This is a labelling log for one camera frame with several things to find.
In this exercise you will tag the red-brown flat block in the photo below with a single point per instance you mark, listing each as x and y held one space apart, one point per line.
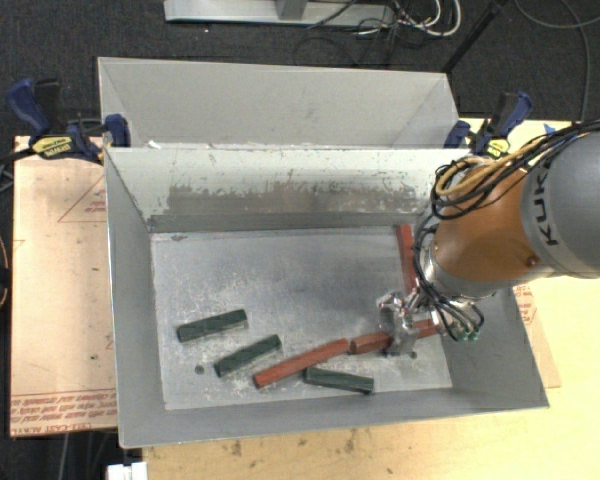
300 363
406 258
367 342

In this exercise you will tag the dark green flat block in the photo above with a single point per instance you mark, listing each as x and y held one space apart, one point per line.
247 355
339 380
212 325

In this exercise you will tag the grey metal bin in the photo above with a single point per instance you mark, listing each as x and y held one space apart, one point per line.
280 278

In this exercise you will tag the brown cardboard board, red print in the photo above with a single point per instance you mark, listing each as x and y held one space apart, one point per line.
60 278

